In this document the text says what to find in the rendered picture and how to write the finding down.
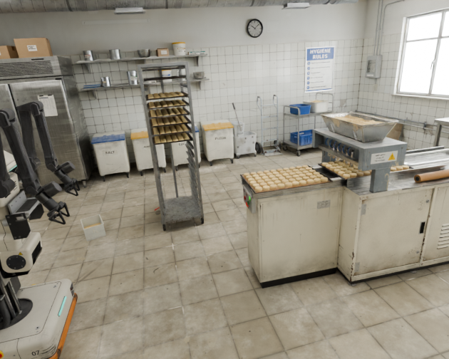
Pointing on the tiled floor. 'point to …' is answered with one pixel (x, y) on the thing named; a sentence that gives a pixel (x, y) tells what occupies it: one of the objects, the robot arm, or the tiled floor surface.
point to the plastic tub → (93, 227)
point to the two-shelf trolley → (298, 125)
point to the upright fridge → (61, 88)
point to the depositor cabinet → (400, 227)
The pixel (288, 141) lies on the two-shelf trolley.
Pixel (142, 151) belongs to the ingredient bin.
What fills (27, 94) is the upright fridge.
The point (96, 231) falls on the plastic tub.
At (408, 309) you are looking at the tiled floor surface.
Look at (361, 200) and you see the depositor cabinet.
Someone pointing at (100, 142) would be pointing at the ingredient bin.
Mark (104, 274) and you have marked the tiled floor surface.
